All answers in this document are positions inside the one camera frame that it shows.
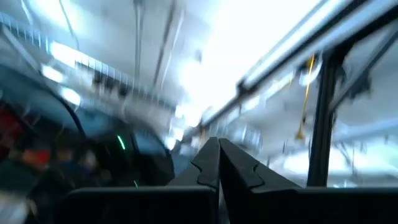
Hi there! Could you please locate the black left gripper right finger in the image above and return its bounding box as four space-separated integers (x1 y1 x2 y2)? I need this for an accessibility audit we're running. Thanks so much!
220 138 398 224

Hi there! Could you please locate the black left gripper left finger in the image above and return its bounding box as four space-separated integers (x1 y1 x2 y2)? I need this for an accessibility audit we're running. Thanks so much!
55 136 221 224

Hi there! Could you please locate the black aluminium table frame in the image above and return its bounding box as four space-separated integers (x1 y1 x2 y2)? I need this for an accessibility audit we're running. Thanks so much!
306 0 398 187

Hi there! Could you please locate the yellow hanging cable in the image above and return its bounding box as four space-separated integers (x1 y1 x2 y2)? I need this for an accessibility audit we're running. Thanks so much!
295 54 317 141

